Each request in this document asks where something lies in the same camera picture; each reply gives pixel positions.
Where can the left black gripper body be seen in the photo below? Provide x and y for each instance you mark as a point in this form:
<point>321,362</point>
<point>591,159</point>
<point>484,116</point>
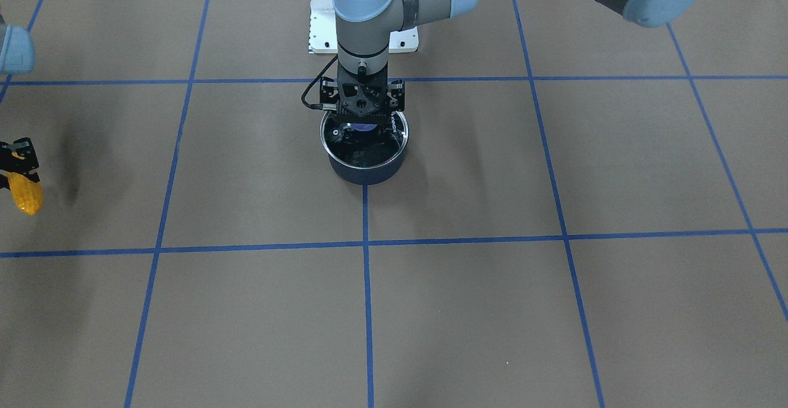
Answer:
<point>328,93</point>

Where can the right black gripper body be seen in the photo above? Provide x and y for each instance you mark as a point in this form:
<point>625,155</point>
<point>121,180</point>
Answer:
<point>16,155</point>

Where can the yellow corn cob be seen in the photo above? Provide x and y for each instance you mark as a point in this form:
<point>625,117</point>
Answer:
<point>27,194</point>

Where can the glass lid blue knob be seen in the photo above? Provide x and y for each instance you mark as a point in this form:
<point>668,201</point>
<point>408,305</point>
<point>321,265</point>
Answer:
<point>365,146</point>

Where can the dark blue saucepan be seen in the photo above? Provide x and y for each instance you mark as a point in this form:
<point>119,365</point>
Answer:
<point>368,177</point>

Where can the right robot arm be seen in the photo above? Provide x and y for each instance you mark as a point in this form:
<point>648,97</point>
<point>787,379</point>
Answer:
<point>18,56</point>

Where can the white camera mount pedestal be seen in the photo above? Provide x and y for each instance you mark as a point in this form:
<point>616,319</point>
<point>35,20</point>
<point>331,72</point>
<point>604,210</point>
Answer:
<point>322,35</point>

